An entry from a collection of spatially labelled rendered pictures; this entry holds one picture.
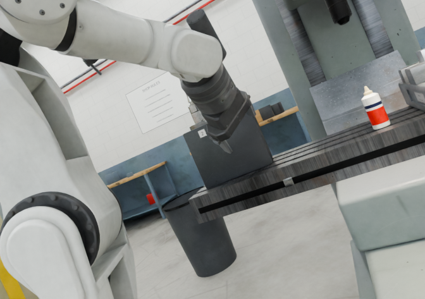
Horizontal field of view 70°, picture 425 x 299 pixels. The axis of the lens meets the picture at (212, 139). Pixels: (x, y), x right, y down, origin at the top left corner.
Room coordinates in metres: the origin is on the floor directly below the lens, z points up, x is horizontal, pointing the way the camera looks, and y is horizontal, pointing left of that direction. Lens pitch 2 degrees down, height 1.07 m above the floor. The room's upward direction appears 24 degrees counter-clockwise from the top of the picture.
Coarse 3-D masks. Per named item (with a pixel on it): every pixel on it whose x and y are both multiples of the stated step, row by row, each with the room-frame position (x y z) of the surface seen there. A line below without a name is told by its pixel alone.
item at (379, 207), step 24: (384, 168) 0.71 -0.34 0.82; (408, 168) 0.65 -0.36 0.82; (336, 192) 0.71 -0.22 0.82; (360, 192) 0.63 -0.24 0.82; (384, 192) 0.60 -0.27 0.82; (408, 192) 0.58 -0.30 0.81; (360, 216) 0.62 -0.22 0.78; (384, 216) 0.60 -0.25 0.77; (408, 216) 0.59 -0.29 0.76; (360, 240) 0.62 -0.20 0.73; (384, 240) 0.61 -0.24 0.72; (408, 240) 0.59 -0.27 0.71
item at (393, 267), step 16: (416, 240) 0.60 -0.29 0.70; (368, 256) 0.62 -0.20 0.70; (384, 256) 0.59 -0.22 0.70; (400, 256) 0.57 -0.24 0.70; (416, 256) 0.55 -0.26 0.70; (384, 272) 0.54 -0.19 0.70; (400, 272) 0.53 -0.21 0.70; (416, 272) 0.51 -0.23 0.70; (384, 288) 0.51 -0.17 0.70; (400, 288) 0.49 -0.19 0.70; (416, 288) 0.48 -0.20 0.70
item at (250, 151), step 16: (192, 128) 0.96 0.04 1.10; (240, 128) 0.91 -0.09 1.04; (256, 128) 0.90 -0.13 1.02; (192, 144) 0.94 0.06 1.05; (208, 144) 0.93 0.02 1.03; (240, 144) 0.91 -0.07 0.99; (256, 144) 0.90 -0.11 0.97; (208, 160) 0.94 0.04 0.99; (224, 160) 0.93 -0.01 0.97; (240, 160) 0.92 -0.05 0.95; (256, 160) 0.91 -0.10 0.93; (272, 160) 0.92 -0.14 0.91; (208, 176) 0.94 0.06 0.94; (224, 176) 0.93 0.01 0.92
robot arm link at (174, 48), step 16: (160, 32) 0.43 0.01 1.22; (176, 32) 0.43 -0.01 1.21; (192, 32) 0.45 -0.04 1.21; (160, 48) 0.43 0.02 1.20; (176, 48) 0.43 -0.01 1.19; (192, 48) 0.45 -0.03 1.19; (208, 48) 0.48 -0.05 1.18; (144, 64) 0.45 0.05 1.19; (160, 64) 0.44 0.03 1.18; (176, 64) 0.44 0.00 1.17; (192, 64) 0.46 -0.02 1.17; (208, 64) 0.49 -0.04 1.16
